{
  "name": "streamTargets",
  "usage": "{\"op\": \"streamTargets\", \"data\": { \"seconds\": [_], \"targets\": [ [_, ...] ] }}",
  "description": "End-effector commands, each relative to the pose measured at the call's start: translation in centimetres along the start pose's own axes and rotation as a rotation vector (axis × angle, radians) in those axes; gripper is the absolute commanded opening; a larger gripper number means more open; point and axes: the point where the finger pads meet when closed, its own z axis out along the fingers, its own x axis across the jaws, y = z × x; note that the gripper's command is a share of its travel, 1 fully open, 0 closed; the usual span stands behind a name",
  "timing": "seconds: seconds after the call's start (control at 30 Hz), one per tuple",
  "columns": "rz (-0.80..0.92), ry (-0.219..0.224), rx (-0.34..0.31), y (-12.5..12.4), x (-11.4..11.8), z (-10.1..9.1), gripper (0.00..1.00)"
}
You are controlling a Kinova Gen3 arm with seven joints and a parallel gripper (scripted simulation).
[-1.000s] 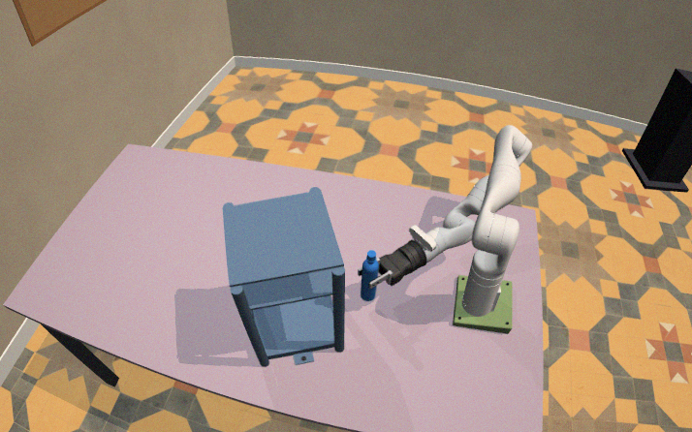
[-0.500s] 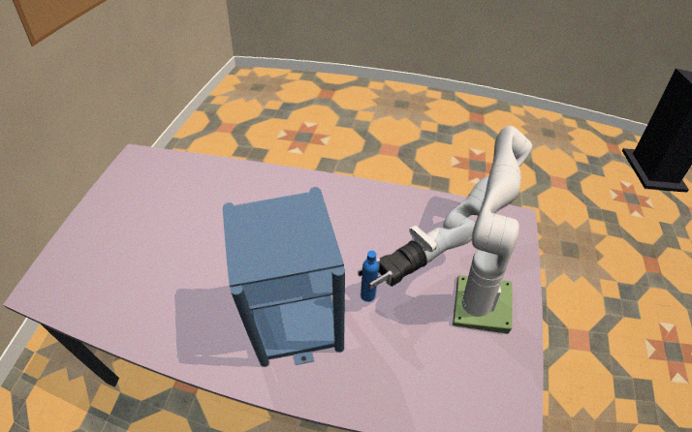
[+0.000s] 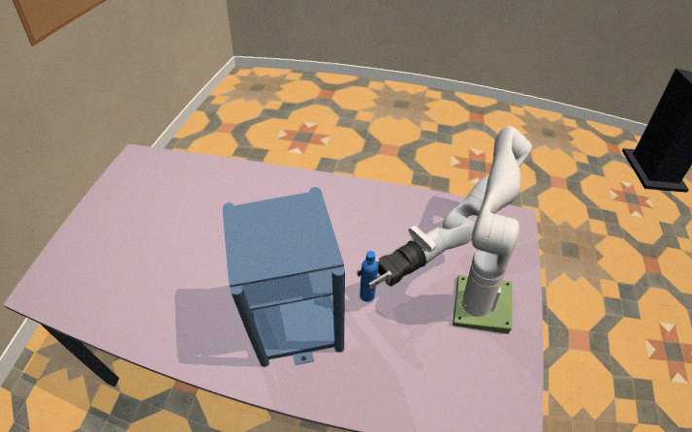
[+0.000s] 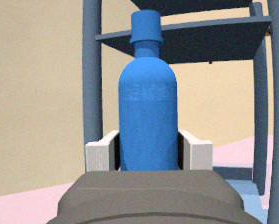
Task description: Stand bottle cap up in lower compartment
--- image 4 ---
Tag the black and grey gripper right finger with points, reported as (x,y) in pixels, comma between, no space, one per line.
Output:
(194,154)

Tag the blue bottle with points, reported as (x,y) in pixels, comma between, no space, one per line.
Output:
(147,101)

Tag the blue shelving unit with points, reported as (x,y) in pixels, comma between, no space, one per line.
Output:
(229,39)

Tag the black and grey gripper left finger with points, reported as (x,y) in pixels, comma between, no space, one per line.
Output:
(105,154)

